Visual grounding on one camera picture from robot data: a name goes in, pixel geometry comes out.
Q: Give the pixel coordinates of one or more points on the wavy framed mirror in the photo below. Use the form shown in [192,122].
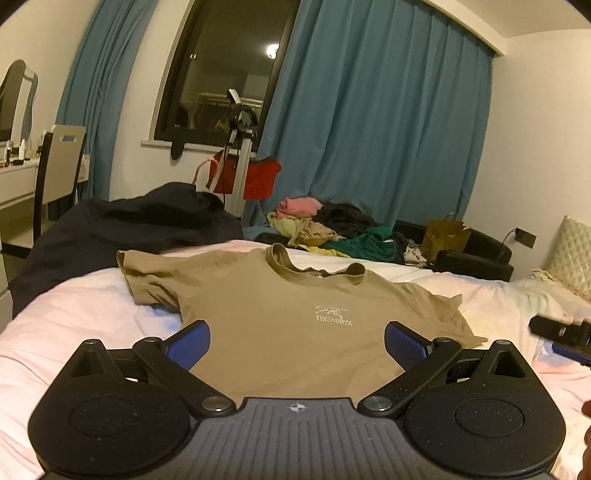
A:
[16,101]

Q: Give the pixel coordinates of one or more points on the person's right forearm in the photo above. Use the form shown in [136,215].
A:
[587,438]

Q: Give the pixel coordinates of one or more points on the black oval hanging pad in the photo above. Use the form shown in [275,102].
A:
[178,145]

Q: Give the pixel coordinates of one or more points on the pink garment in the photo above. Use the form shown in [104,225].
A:
[298,206]

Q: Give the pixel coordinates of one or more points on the beige garment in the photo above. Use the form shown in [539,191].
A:
[318,233]

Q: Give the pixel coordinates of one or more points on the wide blue curtain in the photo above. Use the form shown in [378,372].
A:
[378,115]

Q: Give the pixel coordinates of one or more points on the dark navy cloth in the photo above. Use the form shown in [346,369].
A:
[138,221]

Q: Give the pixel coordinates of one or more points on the green garment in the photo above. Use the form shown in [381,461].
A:
[374,244]

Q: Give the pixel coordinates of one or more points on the cream quilted pillow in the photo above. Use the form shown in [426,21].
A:
[572,254]

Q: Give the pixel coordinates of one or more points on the red cloth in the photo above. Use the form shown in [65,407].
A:
[261,177]

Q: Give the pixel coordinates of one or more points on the pastel bed sheet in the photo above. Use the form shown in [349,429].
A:
[69,332]

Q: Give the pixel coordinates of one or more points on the black sofa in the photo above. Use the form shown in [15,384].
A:
[489,258]

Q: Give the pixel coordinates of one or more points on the tan printed t-shirt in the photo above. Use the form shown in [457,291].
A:
[277,314]

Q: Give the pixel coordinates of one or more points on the black garment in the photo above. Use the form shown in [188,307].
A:
[346,217]

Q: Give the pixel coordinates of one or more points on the black wall outlet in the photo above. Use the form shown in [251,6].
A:
[525,237]

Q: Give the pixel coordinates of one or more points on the beige backed chair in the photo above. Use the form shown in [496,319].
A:
[60,161]

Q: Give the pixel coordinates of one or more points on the narrow blue curtain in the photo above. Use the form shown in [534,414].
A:
[101,92]

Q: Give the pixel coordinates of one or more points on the brown paper bag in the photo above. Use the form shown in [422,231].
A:
[445,237]

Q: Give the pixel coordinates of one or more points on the pale yellow garment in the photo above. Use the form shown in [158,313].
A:
[281,225]

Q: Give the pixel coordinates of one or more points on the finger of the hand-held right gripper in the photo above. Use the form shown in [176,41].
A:
[563,330]

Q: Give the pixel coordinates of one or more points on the white dresser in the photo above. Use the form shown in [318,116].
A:
[18,184]

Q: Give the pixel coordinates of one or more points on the cluster of cosmetic bottles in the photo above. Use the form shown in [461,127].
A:
[18,152]

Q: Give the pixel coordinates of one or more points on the white patterned cloth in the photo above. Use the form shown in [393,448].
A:
[415,254]

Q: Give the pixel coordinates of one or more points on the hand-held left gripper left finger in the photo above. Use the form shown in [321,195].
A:
[189,346]

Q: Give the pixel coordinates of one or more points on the dark framed window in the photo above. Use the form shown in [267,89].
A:
[221,69]

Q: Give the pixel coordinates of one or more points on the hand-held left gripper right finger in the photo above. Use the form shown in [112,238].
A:
[406,346]

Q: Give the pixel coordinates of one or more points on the garment steamer stand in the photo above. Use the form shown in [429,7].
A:
[242,152]

